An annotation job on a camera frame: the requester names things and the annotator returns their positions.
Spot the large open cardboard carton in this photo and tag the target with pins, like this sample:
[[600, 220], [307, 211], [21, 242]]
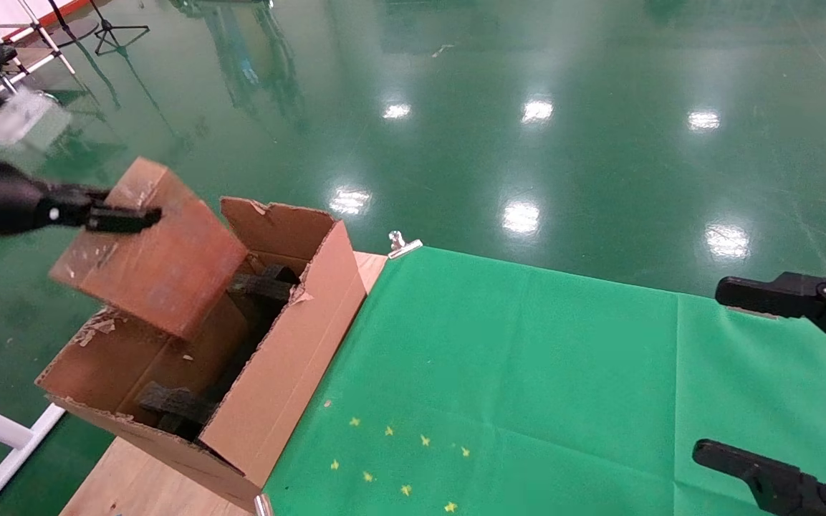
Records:
[[291, 373]]

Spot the black round-base stand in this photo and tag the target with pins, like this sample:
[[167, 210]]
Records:
[[79, 30]]

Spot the white tube rack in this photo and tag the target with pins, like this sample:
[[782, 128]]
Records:
[[53, 43]]

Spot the black tripod stand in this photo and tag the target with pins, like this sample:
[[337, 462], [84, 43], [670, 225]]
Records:
[[107, 30]]

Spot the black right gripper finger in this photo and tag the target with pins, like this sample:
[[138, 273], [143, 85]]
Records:
[[771, 480], [778, 295]]

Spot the green cloth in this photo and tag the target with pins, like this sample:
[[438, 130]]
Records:
[[563, 373]]

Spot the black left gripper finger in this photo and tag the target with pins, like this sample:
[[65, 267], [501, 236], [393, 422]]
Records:
[[122, 218]]

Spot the small brown cardboard box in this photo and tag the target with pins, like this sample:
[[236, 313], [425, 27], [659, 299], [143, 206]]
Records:
[[169, 265]]

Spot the black foam block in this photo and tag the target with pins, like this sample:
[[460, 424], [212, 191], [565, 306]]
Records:
[[173, 405], [262, 287]]

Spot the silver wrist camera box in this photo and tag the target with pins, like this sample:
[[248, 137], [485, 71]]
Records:
[[15, 125]]

